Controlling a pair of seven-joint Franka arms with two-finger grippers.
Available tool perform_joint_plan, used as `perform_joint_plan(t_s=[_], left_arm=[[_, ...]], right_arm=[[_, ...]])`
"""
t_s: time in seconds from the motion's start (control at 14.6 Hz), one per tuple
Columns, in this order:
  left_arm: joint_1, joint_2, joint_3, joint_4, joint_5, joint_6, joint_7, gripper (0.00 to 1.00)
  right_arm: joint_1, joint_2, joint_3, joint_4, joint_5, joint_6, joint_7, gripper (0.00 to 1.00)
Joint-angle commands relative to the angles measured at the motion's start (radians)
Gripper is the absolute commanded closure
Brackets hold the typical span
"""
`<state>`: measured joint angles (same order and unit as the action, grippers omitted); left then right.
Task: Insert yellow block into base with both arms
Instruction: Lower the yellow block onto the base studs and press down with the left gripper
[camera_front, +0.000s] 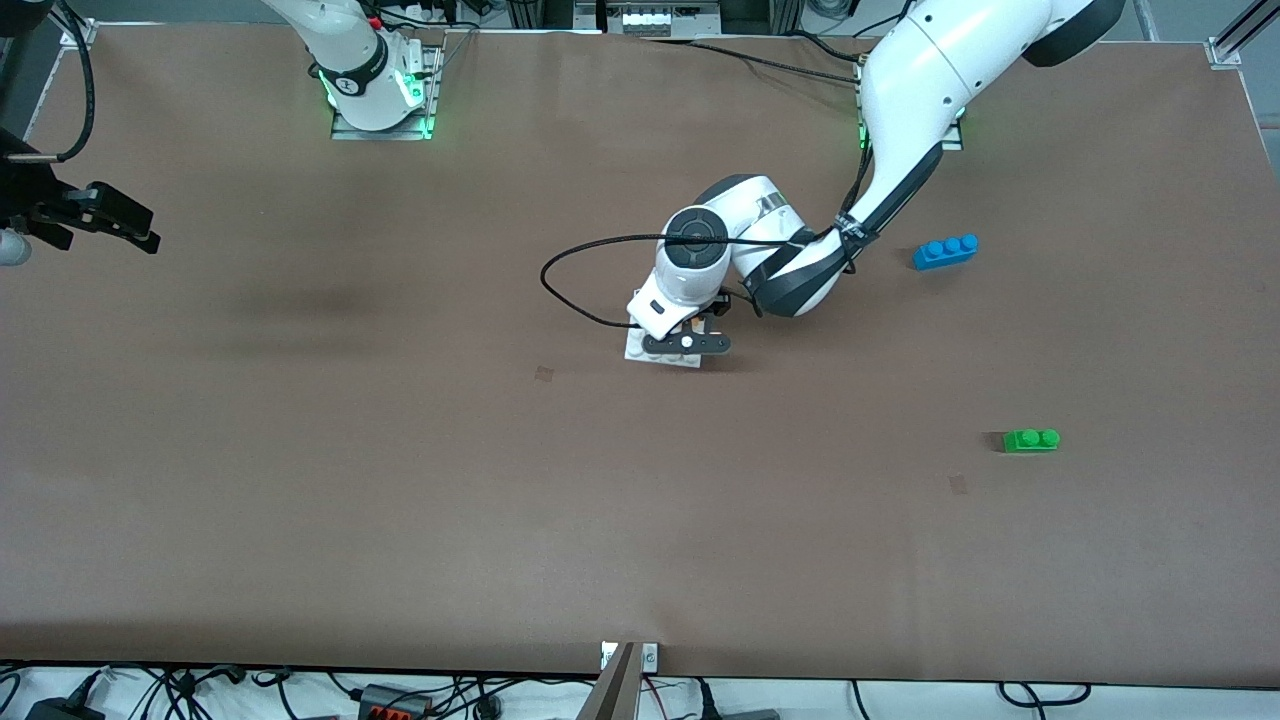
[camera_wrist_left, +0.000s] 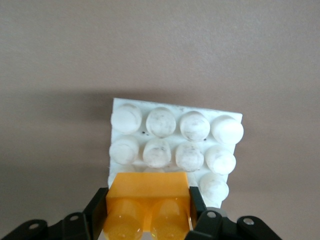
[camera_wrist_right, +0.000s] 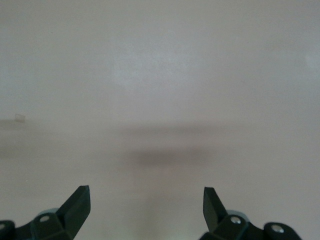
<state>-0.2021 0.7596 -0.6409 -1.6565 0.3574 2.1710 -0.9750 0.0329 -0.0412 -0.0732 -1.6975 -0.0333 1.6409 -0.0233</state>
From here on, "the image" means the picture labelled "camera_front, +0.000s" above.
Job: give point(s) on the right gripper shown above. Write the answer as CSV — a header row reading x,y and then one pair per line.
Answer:
x,y
30,203

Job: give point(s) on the white studded base plate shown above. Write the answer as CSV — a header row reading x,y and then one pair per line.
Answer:
x,y
670,365

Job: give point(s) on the white post bracket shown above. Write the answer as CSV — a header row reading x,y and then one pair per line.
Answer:
x,y
650,657

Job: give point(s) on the black round plug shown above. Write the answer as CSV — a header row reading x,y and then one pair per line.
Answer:
x,y
487,710

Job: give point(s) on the metal corner bracket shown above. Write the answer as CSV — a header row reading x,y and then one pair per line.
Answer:
x,y
1224,53
78,34

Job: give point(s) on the aluminium frame extrusion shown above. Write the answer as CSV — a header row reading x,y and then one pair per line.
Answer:
x,y
1255,22

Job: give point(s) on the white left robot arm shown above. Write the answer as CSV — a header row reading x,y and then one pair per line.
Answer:
x,y
930,70

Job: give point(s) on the blue three-stud block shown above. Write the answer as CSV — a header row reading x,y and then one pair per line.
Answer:
x,y
945,255

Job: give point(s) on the white power strip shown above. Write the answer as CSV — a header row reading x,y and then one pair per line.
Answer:
x,y
660,20

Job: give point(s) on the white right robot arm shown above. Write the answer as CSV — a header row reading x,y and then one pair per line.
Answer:
x,y
345,40

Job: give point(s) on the black orange power adapter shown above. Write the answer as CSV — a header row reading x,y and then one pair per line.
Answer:
x,y
395,705

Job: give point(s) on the green two-stud block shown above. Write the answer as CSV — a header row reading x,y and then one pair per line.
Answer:
x,y
1030,441

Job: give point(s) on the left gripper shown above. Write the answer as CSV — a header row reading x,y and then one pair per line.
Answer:
x,y
722,307

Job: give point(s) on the grey aluminium post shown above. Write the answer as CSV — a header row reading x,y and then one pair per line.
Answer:
x,y
615,695

